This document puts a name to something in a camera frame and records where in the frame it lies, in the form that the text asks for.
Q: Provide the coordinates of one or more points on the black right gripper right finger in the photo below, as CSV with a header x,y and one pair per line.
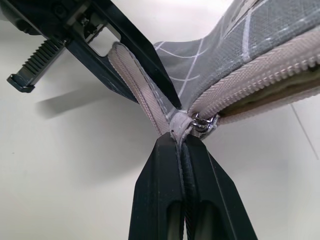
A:
x,y
212,190

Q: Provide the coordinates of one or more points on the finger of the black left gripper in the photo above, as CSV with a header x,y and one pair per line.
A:
x,y
100,72
142,45

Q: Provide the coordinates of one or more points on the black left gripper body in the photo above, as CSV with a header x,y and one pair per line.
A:
x,y
50,17

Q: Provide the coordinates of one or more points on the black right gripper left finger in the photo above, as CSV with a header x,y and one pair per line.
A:
x,y
157,185

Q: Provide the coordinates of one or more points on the grey patterned zipper pouch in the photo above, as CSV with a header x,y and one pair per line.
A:
x,y
225,55

